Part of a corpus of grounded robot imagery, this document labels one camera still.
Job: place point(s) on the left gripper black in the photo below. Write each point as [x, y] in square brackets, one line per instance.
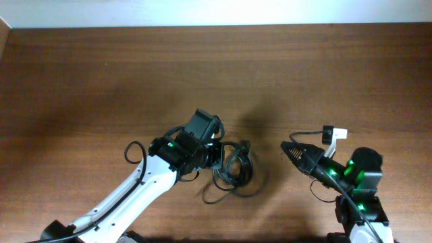
[217, 161]

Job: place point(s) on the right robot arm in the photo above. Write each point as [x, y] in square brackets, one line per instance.
[357, 207]

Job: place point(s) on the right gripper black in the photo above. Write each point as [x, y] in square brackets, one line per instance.
[304, 165]

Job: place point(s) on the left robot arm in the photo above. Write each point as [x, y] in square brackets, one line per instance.
[156, 173]

